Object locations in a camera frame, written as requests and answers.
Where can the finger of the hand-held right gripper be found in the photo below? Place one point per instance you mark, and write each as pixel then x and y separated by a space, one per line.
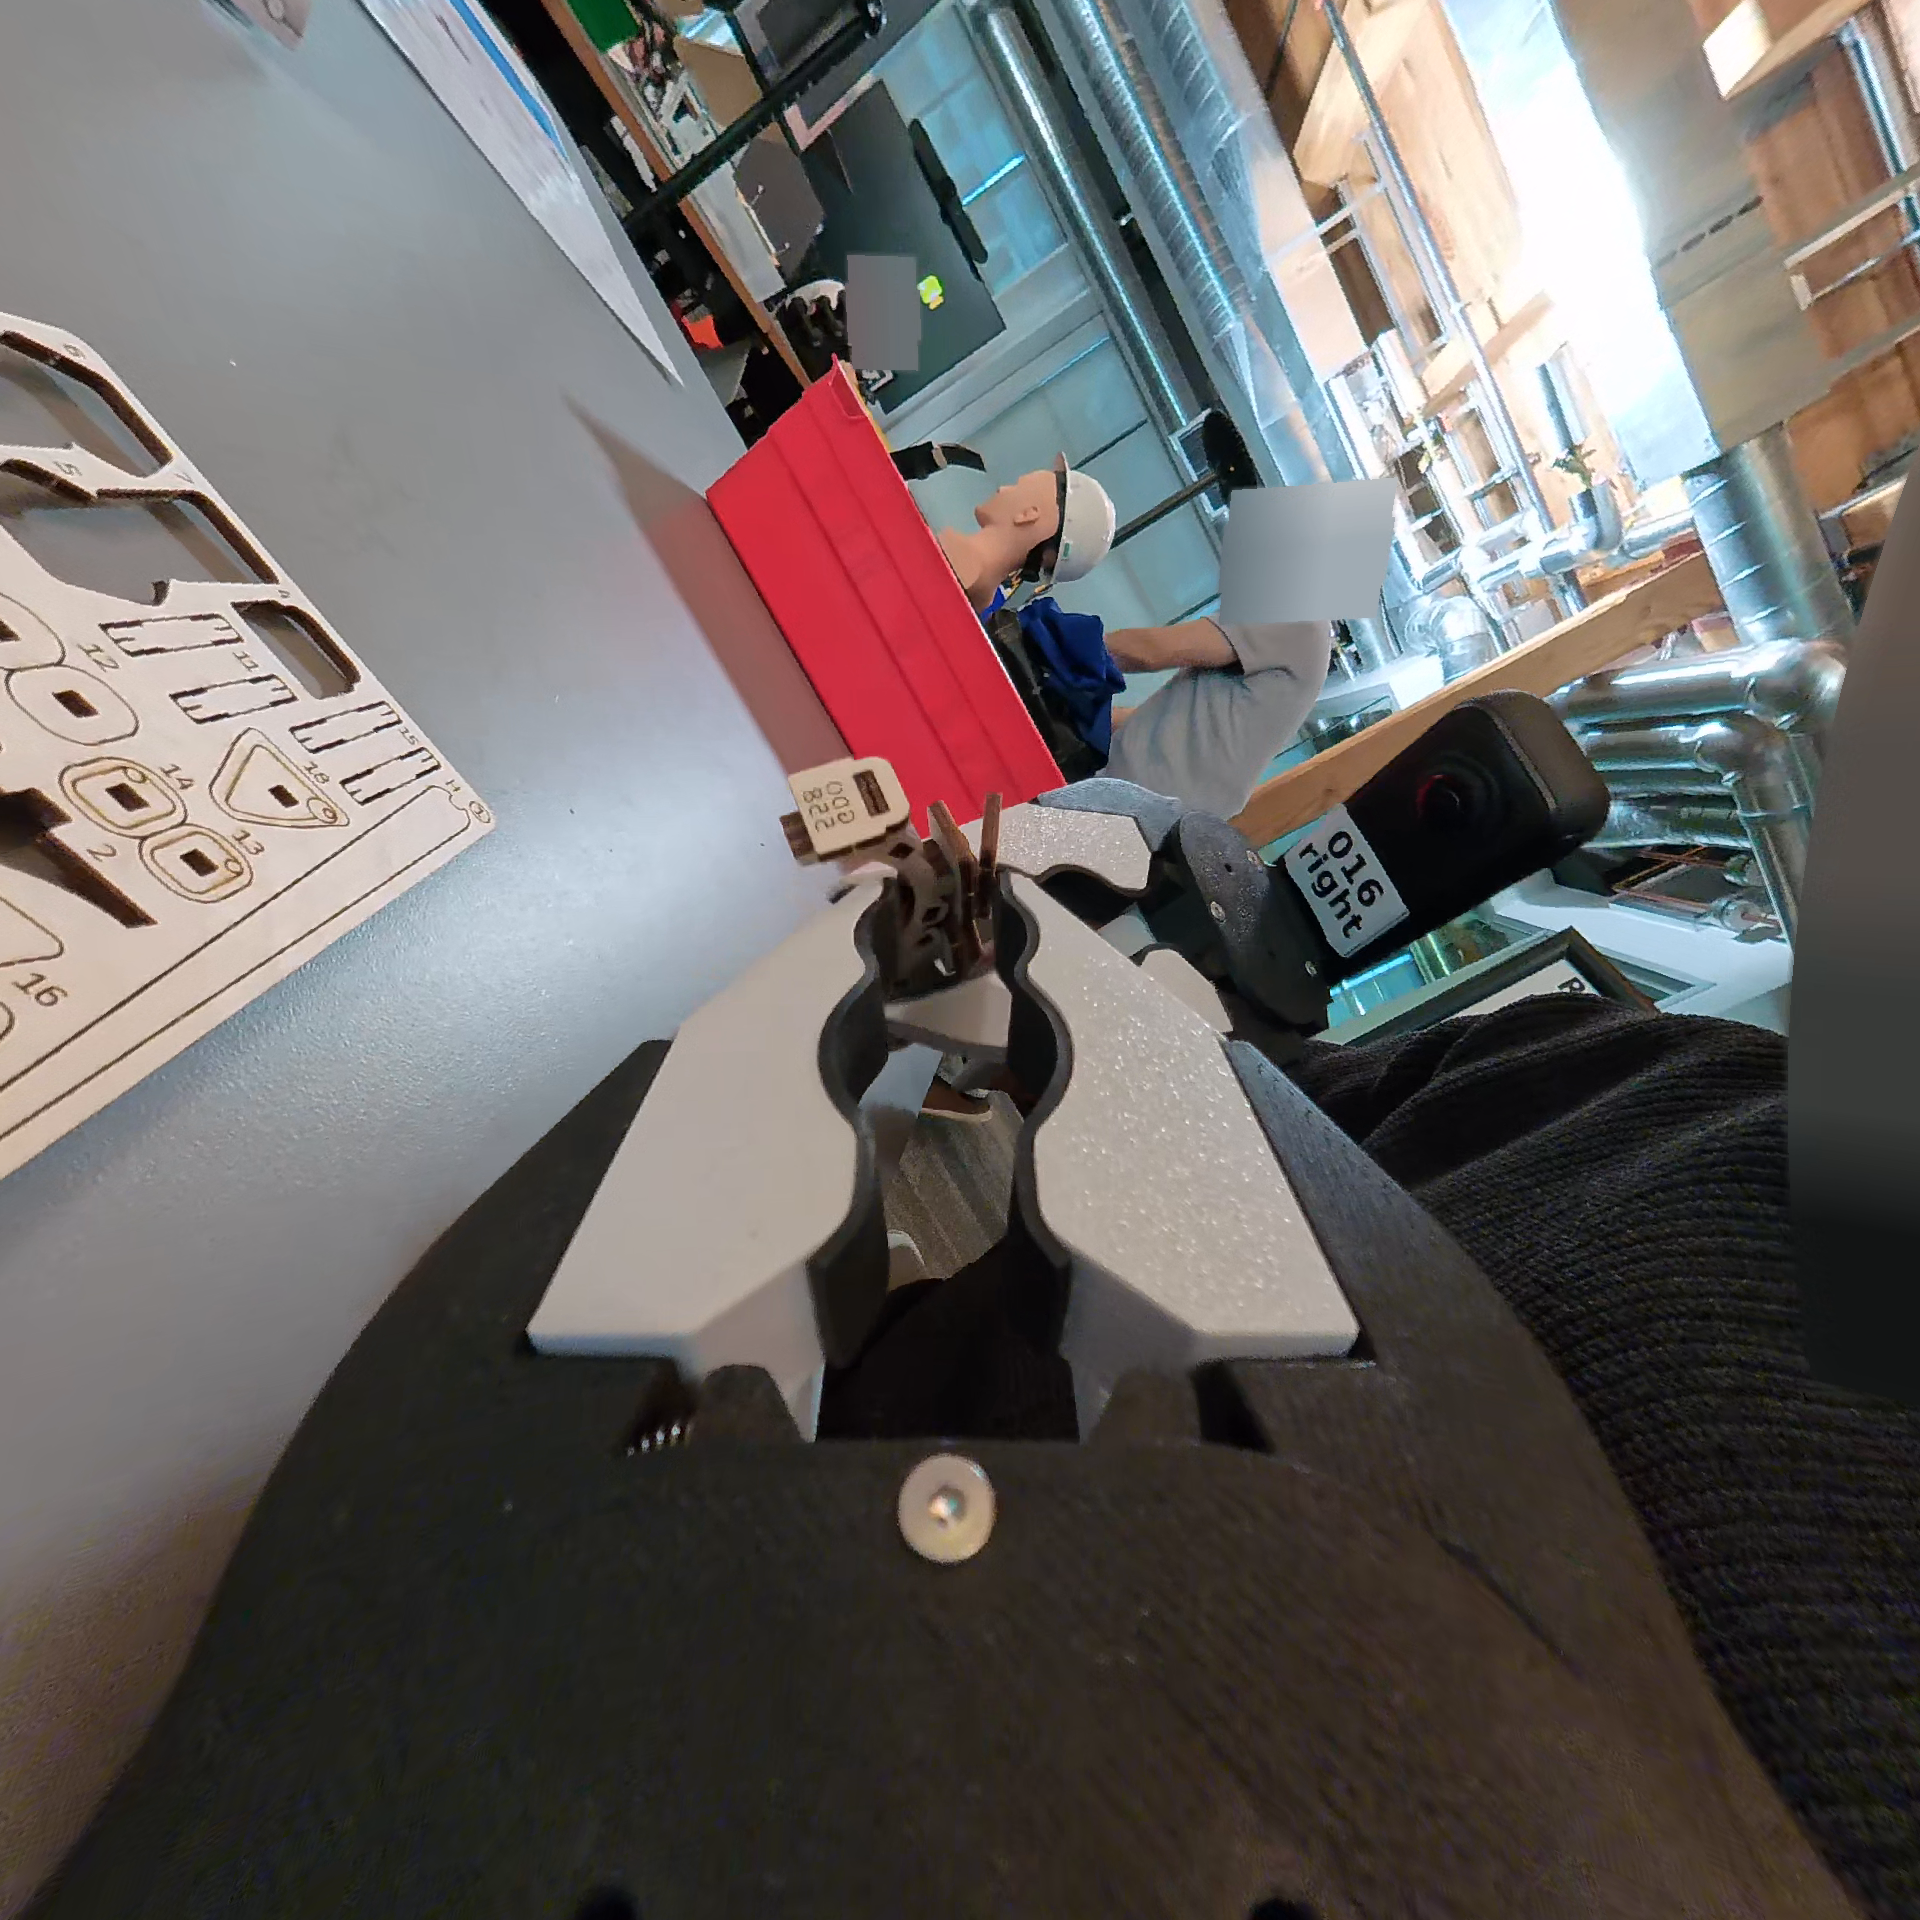
pixel 1094 833
pixel 945 1020

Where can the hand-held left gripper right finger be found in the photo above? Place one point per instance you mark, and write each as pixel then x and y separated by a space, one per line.
pixel 1184 1169

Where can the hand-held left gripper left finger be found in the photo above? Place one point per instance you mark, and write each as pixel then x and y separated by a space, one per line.
pixel 705 1139

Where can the small wooden puzzle assembly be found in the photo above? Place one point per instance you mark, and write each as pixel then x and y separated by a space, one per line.
pixel 916 887

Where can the grey desk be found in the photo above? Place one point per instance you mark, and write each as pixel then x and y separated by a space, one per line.
pixel 450 450

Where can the mannequin with white helmet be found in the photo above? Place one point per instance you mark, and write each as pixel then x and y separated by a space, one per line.
pixel 1035 516

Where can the red plastic bin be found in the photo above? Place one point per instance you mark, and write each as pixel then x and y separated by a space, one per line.
pixel 872 599

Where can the black framed poster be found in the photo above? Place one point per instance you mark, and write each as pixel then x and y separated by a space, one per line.
pixel 1576 977

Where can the wooden railing beam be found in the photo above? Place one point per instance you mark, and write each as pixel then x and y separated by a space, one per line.
pixel 1500 675

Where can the laser-cut wooden puzzle sheet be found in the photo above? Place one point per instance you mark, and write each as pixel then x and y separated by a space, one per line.
pixel 151 992

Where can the black equipment case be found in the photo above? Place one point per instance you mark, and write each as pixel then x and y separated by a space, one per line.
pixel 887 179

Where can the large silver ventilation duct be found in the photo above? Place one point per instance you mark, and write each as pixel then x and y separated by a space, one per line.
pixel 1170 179

